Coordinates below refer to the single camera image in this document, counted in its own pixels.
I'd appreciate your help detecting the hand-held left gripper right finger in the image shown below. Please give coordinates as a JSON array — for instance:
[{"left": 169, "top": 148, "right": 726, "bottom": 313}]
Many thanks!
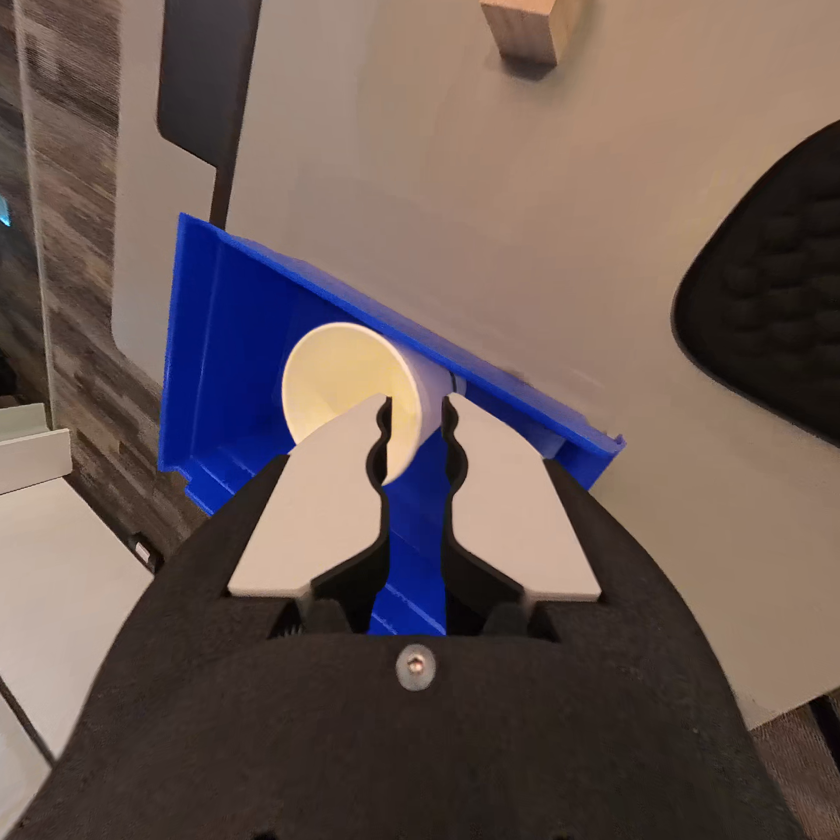
[{"left": 441, "top": 392, "right": 603, "bottom": 636}]

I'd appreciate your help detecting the white paper cup green band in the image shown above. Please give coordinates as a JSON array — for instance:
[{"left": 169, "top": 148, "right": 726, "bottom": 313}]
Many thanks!
[{"left": 281, "top": 322, "right": 470, "bottom": 488}]

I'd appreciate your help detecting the blue plastic bin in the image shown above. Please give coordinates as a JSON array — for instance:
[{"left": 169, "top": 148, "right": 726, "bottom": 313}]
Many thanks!
[{"left": 157, "top": 212, "right": 627, "bottom": 636}]

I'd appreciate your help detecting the black quilted wrist rest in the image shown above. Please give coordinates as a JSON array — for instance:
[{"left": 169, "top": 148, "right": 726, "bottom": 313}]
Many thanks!
[{"left": 671, "top": 118, "right": 840, "bottom": 450}]

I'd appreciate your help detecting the black cable tray lid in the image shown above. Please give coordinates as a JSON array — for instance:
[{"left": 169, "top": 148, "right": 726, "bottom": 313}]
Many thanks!
[{"left": 156, "top": 0, "right": 263, "bottom": 165}]

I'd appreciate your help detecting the light wooden cube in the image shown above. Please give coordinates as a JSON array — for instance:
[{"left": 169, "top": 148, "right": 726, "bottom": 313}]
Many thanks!
[{"left": 479, "top": 0, "right": 581, "bottom": 67}]

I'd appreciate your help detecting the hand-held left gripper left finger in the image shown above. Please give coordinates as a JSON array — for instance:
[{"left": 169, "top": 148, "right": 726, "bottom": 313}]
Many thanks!
[{"left": 226, "top": 394, "right": 395, "bottom": 636}]

